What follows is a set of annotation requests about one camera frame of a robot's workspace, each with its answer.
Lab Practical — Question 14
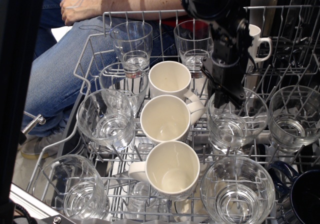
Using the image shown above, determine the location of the chrome clamp handle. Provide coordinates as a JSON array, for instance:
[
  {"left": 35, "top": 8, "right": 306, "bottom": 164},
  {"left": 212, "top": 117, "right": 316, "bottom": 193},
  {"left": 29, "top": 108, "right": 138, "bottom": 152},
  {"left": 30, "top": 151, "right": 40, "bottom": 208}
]
[{"left": 21, "top": 111, "right": 46, "bottom": 135}]

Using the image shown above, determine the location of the tall glass behind left cup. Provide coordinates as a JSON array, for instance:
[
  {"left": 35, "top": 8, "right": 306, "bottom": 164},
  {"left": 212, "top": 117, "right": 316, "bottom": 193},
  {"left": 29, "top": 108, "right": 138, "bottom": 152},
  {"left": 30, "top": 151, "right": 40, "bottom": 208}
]
[{"left": 98, "top": 62, "right": 149, "bottom": 117}]

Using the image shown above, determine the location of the person's bare hand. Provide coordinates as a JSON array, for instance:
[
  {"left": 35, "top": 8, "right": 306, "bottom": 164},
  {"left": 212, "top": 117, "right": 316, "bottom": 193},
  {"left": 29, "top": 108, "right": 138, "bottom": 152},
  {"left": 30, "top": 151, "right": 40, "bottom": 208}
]
[{"left": 60, "top": 0, "right": 103, "bottom": 26}]

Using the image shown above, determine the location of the blue jeans leg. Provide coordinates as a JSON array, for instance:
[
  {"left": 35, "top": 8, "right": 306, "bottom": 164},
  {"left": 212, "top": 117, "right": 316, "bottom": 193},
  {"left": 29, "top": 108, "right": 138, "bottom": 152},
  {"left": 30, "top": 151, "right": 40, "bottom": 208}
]
[{"left": 24, "top": 0, "right": 177, "bottom": 137}]

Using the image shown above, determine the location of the grey wire dishwasher rack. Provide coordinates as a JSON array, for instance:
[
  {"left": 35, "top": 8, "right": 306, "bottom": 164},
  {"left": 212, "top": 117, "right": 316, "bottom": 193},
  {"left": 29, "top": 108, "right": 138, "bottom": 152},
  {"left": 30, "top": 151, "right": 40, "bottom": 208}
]
[{"left": 26, "top": 5, "right": 320, "bottom": 224}]

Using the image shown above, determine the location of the dark blue mug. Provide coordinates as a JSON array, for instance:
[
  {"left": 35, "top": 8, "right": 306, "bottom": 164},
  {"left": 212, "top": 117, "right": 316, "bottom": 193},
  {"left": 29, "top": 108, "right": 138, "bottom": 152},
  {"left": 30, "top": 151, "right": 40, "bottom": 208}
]
[{"left": 267, "top": 160, "right": 320, "bottom": 224}]

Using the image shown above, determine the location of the tall glass back left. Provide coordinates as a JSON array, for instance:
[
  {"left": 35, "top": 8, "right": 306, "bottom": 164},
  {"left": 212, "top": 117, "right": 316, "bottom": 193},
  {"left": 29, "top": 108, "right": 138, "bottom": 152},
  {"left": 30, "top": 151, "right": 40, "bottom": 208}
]
[{"left": 109, "top": 21, "right": 153, "bottom": 72}]

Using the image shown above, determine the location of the black foreground robot arm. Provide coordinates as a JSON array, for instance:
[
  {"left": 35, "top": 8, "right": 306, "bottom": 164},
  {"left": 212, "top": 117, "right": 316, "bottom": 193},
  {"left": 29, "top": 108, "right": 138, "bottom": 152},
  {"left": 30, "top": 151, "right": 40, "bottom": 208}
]
[{"left": 0, "top": 0, "right": 43, "bottom": 224}]

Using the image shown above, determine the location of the white mug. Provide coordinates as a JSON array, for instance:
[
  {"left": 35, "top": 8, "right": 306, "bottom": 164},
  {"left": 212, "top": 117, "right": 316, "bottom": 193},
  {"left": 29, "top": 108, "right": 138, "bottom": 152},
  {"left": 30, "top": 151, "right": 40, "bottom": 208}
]
[
  {"left": 148, "top": 61, "right": 205, "bottom": 109},
  {"left": 247, "top": 24, "right": 273, "bottom": 69},
  {"left": 140, "top": 95, "right": 205, "bottom": 145},
  {"left": 128, "top": 140, "right": 200, "bottom": 201}
]

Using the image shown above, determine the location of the person's bare forearm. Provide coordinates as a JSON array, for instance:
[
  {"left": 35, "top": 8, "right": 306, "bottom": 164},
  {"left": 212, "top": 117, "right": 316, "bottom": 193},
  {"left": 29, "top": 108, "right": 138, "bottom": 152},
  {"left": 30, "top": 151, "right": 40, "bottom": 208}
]
[{"left": 102, "top": 0, "right": 182, "bottom": 20}]

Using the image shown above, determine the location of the white mug front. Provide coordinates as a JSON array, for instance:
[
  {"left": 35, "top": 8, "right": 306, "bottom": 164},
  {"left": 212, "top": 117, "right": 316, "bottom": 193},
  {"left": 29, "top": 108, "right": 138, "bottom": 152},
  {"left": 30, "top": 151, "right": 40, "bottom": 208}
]
[{"left": 128, "top": 140, "right": 200, "bottom": 201}]

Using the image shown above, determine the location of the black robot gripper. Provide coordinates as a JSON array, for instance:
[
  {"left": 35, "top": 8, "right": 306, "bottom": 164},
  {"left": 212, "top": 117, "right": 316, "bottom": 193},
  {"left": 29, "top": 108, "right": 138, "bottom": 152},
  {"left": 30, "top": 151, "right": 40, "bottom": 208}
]
[{"left": 201, "top": 57, "right": 246, "bottom": 109}]

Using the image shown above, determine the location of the small glass under rack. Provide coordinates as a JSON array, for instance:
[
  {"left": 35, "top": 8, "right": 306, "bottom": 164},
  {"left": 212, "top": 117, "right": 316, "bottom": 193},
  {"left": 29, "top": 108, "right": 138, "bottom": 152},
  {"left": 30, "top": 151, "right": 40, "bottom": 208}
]
[{"left": 127, "top": 182, "right": 158, "bottom": 212}]

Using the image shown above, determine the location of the tall glass back centre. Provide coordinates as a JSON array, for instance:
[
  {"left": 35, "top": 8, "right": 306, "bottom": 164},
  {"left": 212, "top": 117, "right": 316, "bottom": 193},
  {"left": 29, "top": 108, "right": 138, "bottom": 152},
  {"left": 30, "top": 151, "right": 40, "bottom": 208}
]
[{"left": 173, "top": 19, "right": 214, "bottom": 79}]

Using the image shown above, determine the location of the white mug back right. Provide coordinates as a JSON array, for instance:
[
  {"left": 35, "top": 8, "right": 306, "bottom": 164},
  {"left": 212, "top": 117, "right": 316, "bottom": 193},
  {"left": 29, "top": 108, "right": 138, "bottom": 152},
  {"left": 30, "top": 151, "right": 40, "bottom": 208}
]
[{"left": 247, "top": 24, "right": 273, "bottom": 69}]

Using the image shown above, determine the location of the white mug middle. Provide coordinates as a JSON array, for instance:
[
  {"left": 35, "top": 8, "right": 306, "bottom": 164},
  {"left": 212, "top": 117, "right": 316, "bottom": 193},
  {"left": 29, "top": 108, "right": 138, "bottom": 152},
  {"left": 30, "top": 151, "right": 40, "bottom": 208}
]
[{"left": 140, "top": 95, "right": 205, "bottom": 145}]

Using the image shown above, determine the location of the grey sneaker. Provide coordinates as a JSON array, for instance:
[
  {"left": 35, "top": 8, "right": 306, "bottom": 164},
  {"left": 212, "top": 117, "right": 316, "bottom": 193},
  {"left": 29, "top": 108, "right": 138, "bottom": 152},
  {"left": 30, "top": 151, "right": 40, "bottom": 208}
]
[{"left": 20, "top": 128, "right": 64, "bottom": 160}]

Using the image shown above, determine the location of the round glass cup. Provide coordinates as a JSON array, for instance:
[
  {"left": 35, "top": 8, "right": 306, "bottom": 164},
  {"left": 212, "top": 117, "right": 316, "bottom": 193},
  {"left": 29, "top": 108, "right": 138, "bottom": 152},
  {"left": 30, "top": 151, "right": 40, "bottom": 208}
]
[
  {"left": 76, "top": 89, "right": 134, "bottom": 152},
  {"left": 200, "top": 156, "right": 276, "bottom": 224},
  {"left": 268, "top": 85, "right": 320, "bottom": 154},
  {"left": 207, "top": 88, "right": 268, "bottom": 153},
  {"left": 31, "top": 154, "right": 110, "bottom": 221}
]

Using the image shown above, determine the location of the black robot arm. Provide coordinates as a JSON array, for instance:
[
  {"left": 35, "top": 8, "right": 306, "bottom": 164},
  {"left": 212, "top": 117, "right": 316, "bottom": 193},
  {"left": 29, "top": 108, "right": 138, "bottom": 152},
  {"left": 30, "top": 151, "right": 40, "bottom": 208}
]
[{"left": 181, "top": 0, "right": 253, "bottom": 109}]

